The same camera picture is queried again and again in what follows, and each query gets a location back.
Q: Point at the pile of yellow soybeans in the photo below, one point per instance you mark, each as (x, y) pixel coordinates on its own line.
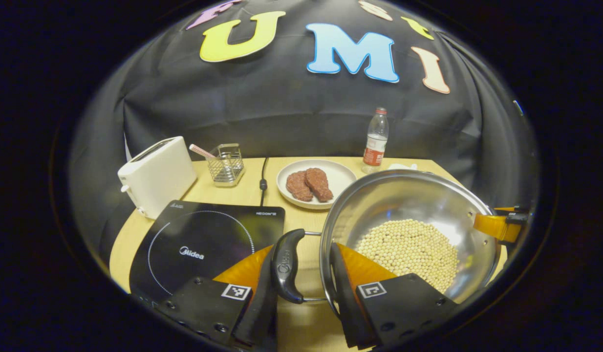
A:
(409, 249)

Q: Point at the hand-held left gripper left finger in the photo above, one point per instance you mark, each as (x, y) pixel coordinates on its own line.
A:
(260, 313)

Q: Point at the white toaster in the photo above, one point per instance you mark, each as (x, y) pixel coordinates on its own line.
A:
(160, 176)

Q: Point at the white divided dish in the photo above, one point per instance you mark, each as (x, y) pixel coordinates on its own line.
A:
(401, 166)

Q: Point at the brown meat slice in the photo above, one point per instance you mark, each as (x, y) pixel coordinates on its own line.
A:
(319, 185)
(298, 186)

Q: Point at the pink striped stick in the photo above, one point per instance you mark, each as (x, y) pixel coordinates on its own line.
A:
(201, 151)

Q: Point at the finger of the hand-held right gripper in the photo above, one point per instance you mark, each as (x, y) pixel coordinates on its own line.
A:
(509, 210)
(494, 226)

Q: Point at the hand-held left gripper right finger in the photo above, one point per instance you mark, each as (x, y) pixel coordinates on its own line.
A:
(350, 308)

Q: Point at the clear plastic water bottle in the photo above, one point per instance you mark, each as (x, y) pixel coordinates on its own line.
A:
(376, 144)

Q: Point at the black backdrop cloth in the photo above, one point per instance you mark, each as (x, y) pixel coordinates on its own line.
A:
(282, 112)

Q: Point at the white round plate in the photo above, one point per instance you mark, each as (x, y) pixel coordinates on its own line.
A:
(340, 178)

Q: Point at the black induction cooktop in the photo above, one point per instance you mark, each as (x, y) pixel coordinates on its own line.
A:
(199, 234)

